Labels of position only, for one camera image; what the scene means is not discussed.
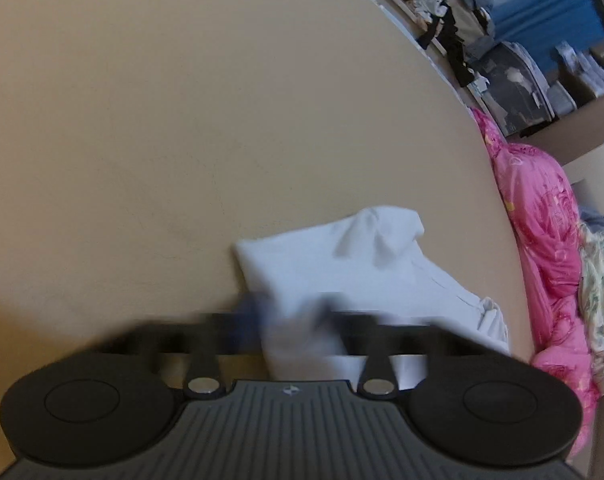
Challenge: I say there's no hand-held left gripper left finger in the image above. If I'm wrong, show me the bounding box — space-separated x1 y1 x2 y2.
102 292 277 400

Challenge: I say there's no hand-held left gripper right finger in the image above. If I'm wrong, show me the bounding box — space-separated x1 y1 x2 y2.
319 300 513 398

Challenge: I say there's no white long-sleeve shirt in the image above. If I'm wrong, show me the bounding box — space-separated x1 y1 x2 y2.
232 205 513 392

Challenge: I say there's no pile of dark clothes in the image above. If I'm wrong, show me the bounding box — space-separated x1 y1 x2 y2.
414 0 498 88

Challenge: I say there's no pink floral quilt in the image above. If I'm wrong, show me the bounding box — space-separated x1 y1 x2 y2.
469 107 602 461

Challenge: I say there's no cream floral quilt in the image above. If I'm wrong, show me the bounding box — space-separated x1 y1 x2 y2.
577 220 604 396

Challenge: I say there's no clear plastic storage bin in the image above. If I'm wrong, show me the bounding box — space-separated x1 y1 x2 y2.
477 42 558 137

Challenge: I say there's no stack of tissue packs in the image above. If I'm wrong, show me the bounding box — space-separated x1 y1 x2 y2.
554 40 604 96

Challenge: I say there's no blue curtain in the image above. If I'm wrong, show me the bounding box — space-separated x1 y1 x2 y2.
492 0 604 56

